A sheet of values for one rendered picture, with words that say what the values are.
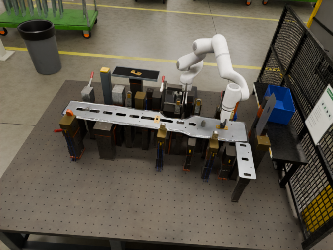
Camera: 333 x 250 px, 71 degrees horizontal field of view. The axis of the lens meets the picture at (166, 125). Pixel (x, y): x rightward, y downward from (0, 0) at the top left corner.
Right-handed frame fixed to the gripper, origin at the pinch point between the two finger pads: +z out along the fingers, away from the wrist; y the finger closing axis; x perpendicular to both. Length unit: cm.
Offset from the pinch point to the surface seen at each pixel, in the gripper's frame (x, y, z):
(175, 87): -36.5, -22.2, -10.9
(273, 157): 32.9, 19.1, 5.2
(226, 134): 4.5, 1.0, 8.1
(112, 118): -79, 0, 8
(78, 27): -255, -324, 80
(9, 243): -139, 74, 74
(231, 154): 7.1, 17.3, 10.1
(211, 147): -7.0, 19.0, 3.5
